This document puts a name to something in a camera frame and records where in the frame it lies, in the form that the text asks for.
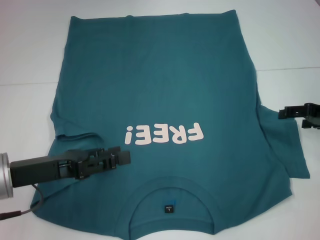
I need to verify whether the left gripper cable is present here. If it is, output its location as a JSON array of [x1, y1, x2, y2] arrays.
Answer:
[[0, 183, 46, 221]]

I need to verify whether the teal t-shirt with FREE print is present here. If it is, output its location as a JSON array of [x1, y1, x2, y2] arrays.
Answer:
[[31, 9, 312, 237]]

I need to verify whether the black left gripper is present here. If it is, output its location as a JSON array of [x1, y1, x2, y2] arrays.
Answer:
[[9, 146, 122, 189]]

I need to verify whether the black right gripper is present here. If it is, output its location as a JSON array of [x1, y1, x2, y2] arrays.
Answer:
[[278, 101, 320, 130]]

